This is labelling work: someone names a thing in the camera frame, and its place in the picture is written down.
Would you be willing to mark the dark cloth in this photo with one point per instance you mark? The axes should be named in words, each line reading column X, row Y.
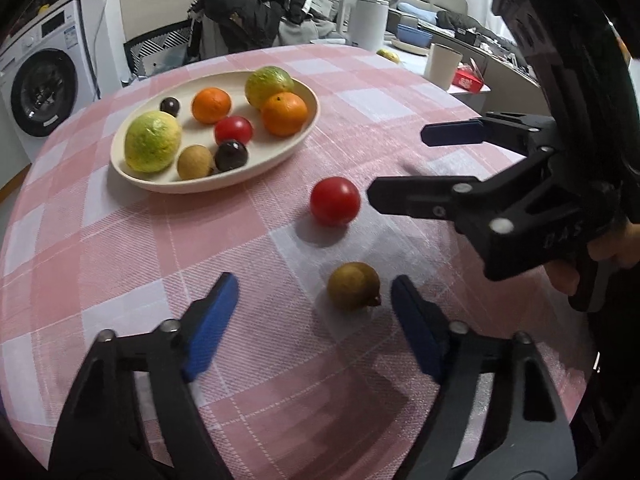
column 460, row 22

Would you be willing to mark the cream oval plate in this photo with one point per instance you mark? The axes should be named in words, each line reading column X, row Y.
column 260, row 151

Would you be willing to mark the large green bumpy citrus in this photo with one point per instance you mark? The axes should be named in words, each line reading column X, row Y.
column 152, row 142

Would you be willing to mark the white electric kettle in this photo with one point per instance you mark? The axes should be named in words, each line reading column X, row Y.
column 367, row 25

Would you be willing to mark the white washing machine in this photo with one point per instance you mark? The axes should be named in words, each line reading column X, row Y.
column 45, row 85

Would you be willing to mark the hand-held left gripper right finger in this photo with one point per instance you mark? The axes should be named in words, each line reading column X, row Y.
column 415, row 330

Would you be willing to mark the light blue pillow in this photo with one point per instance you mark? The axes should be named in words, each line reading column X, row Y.
column 415, row 10

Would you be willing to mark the large red tomato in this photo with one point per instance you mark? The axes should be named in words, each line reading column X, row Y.
column 335, row 201

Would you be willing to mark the red box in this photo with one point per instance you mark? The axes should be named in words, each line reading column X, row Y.
column 467, row 80

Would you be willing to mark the dark plum back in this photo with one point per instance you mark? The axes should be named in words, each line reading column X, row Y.
column 170, row 106

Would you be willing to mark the dark plum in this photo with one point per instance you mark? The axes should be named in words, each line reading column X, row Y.
column 231, row 155
column 170, row 106

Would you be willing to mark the brown kiwi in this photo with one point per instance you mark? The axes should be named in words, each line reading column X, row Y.
column 194, row 161

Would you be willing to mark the black patterned chair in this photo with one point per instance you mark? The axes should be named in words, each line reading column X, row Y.
column 155, row 45

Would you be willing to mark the small red tomato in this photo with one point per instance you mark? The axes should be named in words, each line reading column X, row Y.
column 233, row 129

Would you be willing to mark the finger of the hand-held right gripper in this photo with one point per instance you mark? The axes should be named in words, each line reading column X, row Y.
column 450, row 133
column 415, row 197

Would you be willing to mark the yellow round fruit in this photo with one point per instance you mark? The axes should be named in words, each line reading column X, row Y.
column 265, row 85

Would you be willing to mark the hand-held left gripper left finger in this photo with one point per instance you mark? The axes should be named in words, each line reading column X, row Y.
column 210, row 330

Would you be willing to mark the small yellow-green fruit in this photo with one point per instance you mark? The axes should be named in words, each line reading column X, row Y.
column 389, row 55

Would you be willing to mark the orange mandarin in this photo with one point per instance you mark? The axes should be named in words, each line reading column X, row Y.
column 211, row 105
column 284, row 114

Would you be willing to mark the beige flat dish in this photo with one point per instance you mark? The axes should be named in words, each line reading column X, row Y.
column 407, row 49

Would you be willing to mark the black jacket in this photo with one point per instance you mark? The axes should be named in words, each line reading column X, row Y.
column 240, row 10

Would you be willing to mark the dark plum front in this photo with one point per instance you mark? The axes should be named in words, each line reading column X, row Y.
column 231, row 155

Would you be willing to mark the person's right hand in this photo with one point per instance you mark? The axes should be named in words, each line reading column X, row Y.
column 622, row 245

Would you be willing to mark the pink checked tablecloth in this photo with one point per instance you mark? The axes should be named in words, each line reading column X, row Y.
column 150, row 260

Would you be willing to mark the blue bowl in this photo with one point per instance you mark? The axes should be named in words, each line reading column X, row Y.
column 414, row 35

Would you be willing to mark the beige cup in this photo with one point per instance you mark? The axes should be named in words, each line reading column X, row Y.
column 442, row 67

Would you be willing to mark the brown longan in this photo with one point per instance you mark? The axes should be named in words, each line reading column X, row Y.
column 352, row 286

